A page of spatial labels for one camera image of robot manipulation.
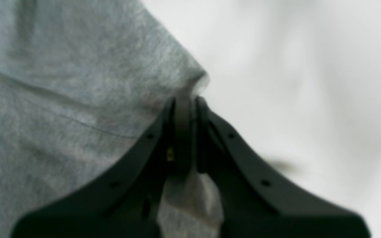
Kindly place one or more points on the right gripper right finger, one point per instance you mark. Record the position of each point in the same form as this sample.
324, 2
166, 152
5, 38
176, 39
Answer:
257, 201

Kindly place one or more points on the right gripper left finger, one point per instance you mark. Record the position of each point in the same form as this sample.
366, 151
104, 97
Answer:
123, 202

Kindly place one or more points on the grey t-shirt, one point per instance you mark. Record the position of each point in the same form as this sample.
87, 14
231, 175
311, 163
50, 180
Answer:
80, 80

